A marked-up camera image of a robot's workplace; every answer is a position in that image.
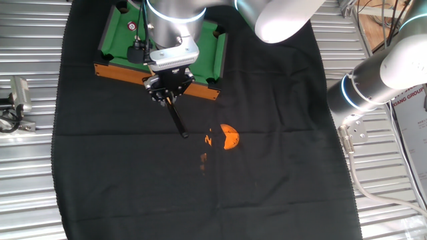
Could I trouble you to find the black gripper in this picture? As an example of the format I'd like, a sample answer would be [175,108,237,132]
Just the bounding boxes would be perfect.
[143,68,196,107]

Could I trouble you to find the wooden pool cue black butt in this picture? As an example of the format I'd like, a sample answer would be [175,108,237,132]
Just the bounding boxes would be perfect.
[165,96,189,139]

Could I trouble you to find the mini green pool table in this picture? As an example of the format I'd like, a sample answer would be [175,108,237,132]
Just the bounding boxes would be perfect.
[93,0,228,101]

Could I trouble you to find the black cloth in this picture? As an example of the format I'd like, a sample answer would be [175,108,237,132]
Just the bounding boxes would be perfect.
[50,0,364,240]

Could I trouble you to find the brown wooden board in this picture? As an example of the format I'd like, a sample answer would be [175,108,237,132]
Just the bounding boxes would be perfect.
[353,0,414,53]

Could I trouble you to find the white metal bar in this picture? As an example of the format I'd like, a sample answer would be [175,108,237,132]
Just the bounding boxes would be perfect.
[338,0,405,18]

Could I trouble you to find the white printed sign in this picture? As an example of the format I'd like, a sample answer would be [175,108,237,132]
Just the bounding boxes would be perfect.
[389,83,427,201]

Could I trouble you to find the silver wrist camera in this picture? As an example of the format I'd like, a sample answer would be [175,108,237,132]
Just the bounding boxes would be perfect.
[149,45,200,72]

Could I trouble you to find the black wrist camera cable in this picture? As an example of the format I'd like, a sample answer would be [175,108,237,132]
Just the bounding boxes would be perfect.
[126,0,155,65]

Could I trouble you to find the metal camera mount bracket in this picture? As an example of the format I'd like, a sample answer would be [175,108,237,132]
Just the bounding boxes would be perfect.
[0,118,37,135]

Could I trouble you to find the silver finned external camera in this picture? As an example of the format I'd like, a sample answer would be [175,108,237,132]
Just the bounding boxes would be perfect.
[9,75,33,113]

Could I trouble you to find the black external camera cable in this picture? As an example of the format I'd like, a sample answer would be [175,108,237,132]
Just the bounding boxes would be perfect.
[0,98,25,134]

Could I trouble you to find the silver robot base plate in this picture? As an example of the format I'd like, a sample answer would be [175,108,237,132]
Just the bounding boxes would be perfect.
[337,115,369,146]

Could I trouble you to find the grey base cable with connector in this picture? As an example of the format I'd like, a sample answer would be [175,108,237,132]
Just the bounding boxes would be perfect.
[338,125,427,218]

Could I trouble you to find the thin white cable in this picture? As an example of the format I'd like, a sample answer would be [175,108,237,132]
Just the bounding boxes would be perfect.
[386,101,427,211]

